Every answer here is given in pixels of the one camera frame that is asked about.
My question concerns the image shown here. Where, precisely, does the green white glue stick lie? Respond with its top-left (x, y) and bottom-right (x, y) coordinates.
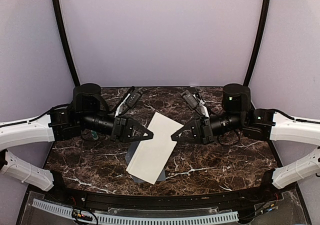
top-left (91, 130), bottom-right (99, 141)

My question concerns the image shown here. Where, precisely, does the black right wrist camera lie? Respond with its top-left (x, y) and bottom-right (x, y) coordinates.
top-left (181, 90), bottom-right (199, 110)

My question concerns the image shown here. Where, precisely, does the black left frame post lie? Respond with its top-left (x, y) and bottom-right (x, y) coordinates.
top-left (52, 0), bottom-right (80, 87)

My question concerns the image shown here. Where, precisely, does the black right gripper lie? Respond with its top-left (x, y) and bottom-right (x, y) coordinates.
top-left (171, 111), bottom-right (245, 145)

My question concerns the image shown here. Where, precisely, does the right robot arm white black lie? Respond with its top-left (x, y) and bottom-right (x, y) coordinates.
top-left (171, 83), bottom-right (320, 202)

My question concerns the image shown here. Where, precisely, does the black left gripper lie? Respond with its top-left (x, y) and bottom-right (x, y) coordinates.
top-left (79, 110), bottom-right (154, 143)

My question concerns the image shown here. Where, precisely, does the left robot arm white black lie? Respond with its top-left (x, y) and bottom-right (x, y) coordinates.
top-left (0, 83), bottom-right (154, 203)

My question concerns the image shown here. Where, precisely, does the beige letter sheet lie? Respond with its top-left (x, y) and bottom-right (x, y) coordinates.
top-left (126, 112), bottom-right (183, 185)

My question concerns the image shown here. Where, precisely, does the white slotted cable duct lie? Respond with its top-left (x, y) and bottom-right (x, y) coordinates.
top-left (32, 198), bottom-right (239, 225)

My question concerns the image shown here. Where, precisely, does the black frame post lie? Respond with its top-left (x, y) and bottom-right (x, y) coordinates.
top-left (52, 0), bottom-right (80, 87)
top-left (243, 0), bottom-right (270, 87)

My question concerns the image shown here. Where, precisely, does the black right frame post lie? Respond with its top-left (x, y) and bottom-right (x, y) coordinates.
top-left (243, 0), bottom-right (270, 87)

